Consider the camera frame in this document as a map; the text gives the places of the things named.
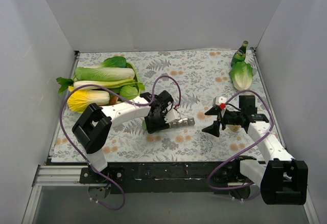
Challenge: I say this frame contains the grey weekly pill organizer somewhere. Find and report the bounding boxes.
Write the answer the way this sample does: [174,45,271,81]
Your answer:
[169,118,195,128]

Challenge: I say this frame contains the green pill bottle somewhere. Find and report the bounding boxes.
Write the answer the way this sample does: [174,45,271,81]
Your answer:
[142,121,147,131]

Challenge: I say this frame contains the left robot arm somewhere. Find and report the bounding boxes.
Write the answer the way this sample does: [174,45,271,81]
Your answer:
[72,91,181,183]

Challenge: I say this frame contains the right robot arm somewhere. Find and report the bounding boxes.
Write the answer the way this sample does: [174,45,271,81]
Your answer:
[202,90,308,205]

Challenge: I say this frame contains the clear amber pill bottle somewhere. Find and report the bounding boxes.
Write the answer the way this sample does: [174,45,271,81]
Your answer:
[229,125,241,132]

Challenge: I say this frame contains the round green cabbage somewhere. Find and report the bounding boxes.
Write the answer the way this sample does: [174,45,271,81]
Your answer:
[119,85,138,100]

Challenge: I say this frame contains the white stalk bok choy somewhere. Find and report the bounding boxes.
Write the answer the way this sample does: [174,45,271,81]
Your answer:
[56,77,137,95]

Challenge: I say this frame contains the green plastic tray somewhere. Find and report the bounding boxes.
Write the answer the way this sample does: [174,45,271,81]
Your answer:
[67,58,139,113]

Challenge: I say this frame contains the green lettuce head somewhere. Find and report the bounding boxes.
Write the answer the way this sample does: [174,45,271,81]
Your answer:
[229,61,253,91]

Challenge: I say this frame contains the green glass bottle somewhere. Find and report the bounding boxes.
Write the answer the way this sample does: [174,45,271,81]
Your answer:
[230,40,248,67]

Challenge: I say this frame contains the dark green leafy vegetable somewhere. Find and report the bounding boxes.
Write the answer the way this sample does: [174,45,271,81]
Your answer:
[100,56,127,68]

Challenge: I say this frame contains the yellow cabbage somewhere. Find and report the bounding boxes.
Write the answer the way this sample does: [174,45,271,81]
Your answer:
[67,89,110,113]

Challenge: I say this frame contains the green napa cabbage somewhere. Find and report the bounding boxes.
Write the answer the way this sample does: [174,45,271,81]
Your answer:
[74,67,135,81]

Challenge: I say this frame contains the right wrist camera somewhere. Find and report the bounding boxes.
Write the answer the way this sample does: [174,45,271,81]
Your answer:
[213,96,227,110]

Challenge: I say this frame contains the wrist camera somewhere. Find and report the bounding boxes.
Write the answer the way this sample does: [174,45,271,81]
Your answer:
[165,108,181,123]
[213,96,227,110]

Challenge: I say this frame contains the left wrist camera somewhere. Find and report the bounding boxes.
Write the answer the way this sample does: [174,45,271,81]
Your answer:
[165,108,181,123]

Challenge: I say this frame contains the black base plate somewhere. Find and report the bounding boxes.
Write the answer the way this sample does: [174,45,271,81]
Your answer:
[79,160,249,194]

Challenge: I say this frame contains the aluminium frame rail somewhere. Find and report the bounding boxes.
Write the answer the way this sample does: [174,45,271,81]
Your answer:
[33,164,306,191]

